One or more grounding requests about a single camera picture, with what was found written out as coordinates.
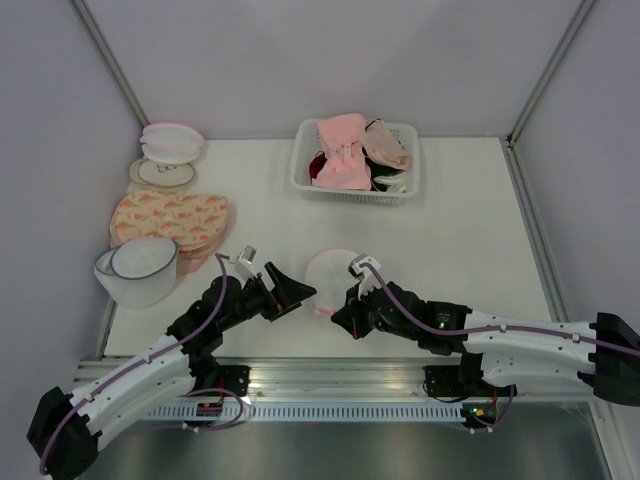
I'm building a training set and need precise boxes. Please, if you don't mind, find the dark red black bra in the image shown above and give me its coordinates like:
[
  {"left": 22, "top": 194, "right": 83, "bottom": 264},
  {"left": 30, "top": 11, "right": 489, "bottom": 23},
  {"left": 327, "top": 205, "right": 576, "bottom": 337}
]
[{"left": 308, "top": 152, "right": 327, "bottom": 188}]

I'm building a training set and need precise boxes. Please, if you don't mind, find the pink bra in basket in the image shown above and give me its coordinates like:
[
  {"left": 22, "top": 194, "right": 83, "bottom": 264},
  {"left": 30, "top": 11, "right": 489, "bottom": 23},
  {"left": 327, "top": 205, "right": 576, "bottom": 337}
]
[{"left": 316, "top": 113, "right": 371, "bottom": 191}]

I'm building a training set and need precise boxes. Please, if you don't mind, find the white plastic perforated basket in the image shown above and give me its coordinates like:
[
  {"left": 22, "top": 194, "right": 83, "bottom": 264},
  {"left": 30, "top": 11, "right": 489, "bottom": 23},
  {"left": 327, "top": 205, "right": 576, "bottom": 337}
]
[{"left": 289, "top": 114, "right": 420, "bottom": 205}]

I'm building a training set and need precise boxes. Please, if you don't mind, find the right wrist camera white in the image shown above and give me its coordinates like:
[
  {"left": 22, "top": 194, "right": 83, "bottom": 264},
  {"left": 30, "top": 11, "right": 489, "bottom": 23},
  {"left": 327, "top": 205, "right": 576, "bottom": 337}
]
[{"left": 348, "top": 254, "right": 381, "bottom": 299}]

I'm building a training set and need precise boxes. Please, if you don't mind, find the right aluminium frame post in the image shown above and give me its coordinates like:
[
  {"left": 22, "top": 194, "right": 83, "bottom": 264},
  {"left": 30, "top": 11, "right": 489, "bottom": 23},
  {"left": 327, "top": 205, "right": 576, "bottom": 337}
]
[{"left": 505, "top": 0, "right": 599, "bottom": 149}]

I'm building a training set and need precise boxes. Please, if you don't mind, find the aluminium frame post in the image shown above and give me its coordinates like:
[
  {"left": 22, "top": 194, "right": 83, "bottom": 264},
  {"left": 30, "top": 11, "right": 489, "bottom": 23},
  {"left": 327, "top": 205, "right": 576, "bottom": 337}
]
[
  {"left": 68, "top": 0, "right": 149, "bottom": 128},
  {"left": 505, "top": 0, "right": 599, "bottom": 149}
]

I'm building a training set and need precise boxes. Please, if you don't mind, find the pink laundry bag under stack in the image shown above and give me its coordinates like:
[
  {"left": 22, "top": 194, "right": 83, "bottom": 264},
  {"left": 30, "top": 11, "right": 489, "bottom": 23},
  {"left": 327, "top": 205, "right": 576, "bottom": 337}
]
[{"left": 176, "top": 249, "right": 214, "bottom": 278}]

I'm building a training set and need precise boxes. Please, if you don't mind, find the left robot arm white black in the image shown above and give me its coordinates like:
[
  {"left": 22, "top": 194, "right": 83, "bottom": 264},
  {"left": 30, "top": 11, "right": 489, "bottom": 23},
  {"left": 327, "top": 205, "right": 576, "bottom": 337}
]
[{"left": 27, "top": 262, "right": 317, "bottom": 479}]

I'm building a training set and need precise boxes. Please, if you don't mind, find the white bra in basket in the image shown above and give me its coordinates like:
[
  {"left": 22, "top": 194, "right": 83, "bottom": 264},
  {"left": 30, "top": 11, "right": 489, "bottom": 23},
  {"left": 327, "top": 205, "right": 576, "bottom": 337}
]
[{"left": 371, "top": 171, "right": 408, "bottom": 194}]

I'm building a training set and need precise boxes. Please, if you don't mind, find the white slotted cable duct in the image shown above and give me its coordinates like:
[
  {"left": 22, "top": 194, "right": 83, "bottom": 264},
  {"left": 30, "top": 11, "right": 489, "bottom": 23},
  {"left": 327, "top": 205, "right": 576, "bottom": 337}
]
[{"left": 146, "top": 401, "right": 464, "bottom": 423}]

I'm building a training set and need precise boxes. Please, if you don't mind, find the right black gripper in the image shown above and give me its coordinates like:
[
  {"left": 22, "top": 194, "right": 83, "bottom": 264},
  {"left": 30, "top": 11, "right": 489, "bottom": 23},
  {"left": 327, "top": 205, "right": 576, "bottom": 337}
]
[{"left": 331, "top": 280, "right": 418, "bottom": 341}]

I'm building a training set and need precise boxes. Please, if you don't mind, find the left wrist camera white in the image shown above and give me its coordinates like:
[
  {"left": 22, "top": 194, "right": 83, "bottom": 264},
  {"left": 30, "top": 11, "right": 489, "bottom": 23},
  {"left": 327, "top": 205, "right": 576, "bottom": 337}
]
[{"left": 230, "top": 245, "right": 261, "bottom": 281}]

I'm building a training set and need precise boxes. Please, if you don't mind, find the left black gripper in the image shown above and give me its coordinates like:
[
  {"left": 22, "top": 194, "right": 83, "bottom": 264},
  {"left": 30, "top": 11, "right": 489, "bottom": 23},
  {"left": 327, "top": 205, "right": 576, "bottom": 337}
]
[{"left": 219, "top": 262, "right": 316, "bottom": 332}]

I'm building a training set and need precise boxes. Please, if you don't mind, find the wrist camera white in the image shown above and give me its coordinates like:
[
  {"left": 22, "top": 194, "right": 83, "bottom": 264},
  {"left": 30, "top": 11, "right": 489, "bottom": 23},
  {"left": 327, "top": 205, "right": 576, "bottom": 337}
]
[
  {"left": 348, "top": 254, "right": 381, "bottom": 299},
  {"left": 230, "top": 245, "right": 261, "bottom": 281}
]

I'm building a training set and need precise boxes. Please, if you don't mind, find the beige bra in basket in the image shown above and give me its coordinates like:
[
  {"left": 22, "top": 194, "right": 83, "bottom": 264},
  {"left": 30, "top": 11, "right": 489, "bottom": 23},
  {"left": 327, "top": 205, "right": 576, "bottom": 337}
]
[{"left": 360, "top": 119, "right": 413, "bottom": 171}]

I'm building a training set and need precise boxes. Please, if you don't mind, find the white mesh laundry bag pink zipper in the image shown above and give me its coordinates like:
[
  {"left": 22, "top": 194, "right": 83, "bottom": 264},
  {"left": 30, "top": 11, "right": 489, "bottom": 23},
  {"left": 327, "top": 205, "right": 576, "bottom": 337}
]
[{"left": 304, "top": 248, "right": 360, "bottom": 317}]

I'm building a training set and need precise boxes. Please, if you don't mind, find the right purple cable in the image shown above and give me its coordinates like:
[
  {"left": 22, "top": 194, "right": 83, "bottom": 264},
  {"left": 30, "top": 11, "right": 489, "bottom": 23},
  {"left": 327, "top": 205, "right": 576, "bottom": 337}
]
[{"left": 362, "top": 262, "right": 601, "bottom": 436}]

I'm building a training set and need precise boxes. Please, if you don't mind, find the left aluminium frame post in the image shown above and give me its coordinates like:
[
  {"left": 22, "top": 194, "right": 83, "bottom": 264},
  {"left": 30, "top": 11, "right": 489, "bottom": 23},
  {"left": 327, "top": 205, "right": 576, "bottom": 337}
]
[{"left": 68, "top": 0, "right": 149, "bottom": 128}]

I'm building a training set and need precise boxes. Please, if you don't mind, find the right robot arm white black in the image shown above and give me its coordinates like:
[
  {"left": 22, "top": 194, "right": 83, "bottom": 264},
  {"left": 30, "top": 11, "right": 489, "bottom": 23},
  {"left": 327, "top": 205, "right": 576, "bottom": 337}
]
[{"left": 331, "top": 282, "right": 639, "bottom": 407}]

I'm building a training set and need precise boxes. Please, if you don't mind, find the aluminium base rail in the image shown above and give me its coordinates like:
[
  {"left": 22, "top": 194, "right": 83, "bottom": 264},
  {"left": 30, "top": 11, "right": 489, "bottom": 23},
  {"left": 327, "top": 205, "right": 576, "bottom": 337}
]
[{"left": 69, "top": 357, "right": 614, "bottom": 401}]

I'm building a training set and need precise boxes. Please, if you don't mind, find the carrot print laundry bag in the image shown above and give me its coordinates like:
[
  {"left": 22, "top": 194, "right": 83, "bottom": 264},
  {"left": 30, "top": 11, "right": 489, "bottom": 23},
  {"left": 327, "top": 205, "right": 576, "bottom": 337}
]
[{"left": 110, "top": 190, "right": 229, "bottom": 251}]

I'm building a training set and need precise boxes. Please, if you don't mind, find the grey-trimmed white mesh laundry bag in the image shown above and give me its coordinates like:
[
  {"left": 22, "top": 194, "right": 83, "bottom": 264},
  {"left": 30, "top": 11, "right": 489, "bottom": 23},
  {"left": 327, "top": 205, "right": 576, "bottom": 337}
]
[{"left": 94, "top": 237, "right": 179, "bottom": 309}]

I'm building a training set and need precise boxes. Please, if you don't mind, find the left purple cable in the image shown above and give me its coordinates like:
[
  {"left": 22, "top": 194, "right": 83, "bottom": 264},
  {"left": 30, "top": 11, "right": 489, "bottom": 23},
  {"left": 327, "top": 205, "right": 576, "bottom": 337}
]
[{"left": 38, "top": 252, "right": 246, "bottom": 476}]

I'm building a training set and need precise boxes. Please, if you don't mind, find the purple cable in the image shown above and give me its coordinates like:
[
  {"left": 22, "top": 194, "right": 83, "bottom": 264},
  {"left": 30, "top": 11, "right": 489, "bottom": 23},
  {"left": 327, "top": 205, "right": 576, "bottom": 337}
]
[
  {"left": 362, "top": 262, "right": 601, "bottom": 436},
  {"left": 38, "top": 252, "right": 246, "bottom": 476}
]

